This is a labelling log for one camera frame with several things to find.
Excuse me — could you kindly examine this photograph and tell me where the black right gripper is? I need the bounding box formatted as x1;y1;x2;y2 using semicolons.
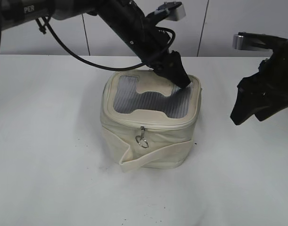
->
230;58;288;125

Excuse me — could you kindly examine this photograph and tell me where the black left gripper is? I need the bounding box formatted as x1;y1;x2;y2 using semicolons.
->
96;0;190;89

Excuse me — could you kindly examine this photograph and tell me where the cream canvas zipper bag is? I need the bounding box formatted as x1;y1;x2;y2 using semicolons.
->
100;70;202;172

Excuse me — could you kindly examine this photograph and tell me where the metal zipper pull with ring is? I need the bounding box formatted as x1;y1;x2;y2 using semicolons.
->
135;126;149;148

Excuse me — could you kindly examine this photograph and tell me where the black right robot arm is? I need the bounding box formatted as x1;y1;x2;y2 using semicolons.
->
230;32;288;125

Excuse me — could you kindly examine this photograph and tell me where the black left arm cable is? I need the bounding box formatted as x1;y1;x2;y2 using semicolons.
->
35;16;176;72

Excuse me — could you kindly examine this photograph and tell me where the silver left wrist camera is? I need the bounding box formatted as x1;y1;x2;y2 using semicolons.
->
146;1;186;24

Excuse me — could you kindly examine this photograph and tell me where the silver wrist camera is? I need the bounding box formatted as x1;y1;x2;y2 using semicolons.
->
232;32;287;51
146;1;186;24

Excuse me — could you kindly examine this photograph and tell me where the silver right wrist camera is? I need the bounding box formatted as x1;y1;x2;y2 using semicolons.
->
232;32;287;51

